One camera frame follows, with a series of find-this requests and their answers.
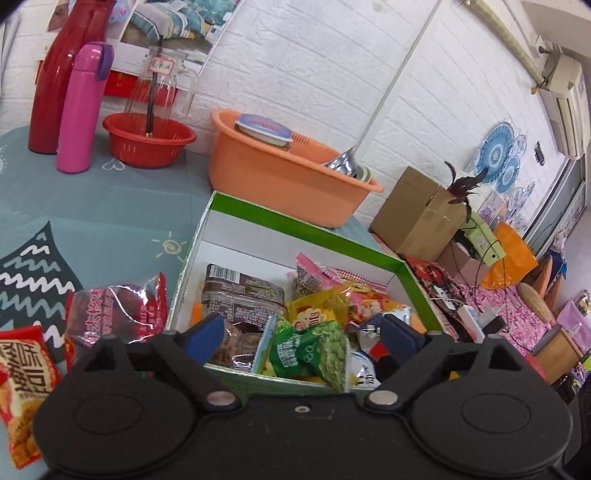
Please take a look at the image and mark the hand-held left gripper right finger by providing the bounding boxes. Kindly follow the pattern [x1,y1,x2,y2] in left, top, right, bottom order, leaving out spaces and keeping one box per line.
[364,314,525,411]

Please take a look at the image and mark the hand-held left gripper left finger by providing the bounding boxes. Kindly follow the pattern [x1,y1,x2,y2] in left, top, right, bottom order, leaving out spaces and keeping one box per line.
[83,313,242,411]

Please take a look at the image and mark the brown snack packet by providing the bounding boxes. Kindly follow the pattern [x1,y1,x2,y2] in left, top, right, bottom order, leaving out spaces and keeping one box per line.
[202,264,287,370]

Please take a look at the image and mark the green pea snack packet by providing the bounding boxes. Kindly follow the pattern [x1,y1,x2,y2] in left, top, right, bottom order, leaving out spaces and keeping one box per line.
[268,318,350,393]

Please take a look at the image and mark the green and white cardboard box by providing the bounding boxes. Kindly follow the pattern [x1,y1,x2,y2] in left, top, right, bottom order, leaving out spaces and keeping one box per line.
[166,191,446,398]

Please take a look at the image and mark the silver snack packet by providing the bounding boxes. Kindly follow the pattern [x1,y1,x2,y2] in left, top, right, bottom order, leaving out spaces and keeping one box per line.
[348,307,411,352]

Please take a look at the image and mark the orange and yellow snack packet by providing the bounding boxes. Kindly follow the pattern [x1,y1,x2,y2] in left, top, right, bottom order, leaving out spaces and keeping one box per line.
[346,281,411,324]

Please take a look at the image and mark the white snack packet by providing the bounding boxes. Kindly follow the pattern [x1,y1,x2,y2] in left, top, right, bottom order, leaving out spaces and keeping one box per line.
[348,351,382,388]

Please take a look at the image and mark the white power strip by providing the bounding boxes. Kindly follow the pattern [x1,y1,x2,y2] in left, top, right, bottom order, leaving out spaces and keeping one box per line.
[457,305,485,333]

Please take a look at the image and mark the small brown cardboard box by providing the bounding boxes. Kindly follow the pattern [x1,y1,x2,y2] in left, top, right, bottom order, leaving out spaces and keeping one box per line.
[436,240,490,287]

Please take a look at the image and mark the dark red date packet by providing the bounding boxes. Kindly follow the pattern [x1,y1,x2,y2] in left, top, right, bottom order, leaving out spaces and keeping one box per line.
[65,272,168,347]

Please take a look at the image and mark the pink snack packet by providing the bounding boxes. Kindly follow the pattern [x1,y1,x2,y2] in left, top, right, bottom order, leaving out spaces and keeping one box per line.
[295,253,342,296]

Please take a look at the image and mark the pink floral blanket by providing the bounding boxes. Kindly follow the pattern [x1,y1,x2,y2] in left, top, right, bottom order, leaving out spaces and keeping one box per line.
[416,258,555,352]

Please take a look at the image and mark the large brown cardboard box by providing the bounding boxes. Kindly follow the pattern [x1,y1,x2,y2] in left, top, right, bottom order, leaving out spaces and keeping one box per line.
[370,166,467,261]

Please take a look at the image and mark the light green small box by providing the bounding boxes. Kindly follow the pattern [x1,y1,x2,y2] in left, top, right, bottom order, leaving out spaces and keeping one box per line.
[464,219,502,266]

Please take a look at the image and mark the orange bag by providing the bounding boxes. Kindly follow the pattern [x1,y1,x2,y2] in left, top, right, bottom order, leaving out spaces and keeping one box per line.
[480,222,539,289]

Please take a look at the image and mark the woven straw cushion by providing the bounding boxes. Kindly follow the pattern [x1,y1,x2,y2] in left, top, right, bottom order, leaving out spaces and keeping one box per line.
[517,282,555,324]

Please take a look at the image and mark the teal printed tablecloth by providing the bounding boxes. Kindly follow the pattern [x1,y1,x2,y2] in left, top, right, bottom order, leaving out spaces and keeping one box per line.
[0,126,386,476]

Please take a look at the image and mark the dark red leafy plant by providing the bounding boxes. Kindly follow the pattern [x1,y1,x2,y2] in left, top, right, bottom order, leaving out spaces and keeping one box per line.
[443,161,488,222]

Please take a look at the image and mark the orange plastic basin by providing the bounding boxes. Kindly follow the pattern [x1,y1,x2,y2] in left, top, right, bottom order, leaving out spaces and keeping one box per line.
[208,108,384,229]

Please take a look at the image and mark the shiny metal utensil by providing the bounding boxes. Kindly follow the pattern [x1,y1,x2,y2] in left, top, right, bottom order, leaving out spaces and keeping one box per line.
[325,147,358,176]

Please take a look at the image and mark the red snack packet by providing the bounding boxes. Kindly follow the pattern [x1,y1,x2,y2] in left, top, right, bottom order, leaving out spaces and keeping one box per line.
[0,325,63,469]

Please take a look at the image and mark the red plastic basket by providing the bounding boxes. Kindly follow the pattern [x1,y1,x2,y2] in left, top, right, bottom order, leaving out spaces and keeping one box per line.
[102,112,198,169]

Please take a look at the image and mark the glass jar with blue lid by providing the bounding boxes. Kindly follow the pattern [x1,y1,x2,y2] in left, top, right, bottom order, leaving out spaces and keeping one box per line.
[233,114,294,151]

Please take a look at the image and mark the pink thermos bottle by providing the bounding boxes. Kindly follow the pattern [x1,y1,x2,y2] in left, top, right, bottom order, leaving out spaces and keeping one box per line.
[56,41,115,174]

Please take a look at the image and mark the white air conditioner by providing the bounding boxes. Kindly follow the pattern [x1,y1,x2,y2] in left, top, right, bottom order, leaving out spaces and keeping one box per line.
[538,51,591,160]

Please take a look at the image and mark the red thermos jug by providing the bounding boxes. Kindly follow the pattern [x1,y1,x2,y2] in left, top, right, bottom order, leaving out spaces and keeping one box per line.
[28,0,116,155]

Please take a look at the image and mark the beige insulated pipe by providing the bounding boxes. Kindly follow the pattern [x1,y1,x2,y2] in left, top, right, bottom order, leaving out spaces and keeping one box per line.
[475,0,550,88]

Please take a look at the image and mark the blue patterned wall fans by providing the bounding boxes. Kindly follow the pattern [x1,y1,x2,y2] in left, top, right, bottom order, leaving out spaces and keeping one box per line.
[466,121,527,195]

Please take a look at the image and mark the white wall pipe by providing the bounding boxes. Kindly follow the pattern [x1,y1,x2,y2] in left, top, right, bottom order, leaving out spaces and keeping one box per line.
[355,0,440,154]

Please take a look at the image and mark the wall poster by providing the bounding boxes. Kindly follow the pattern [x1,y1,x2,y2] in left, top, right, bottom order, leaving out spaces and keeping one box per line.
[111,0,245,75]

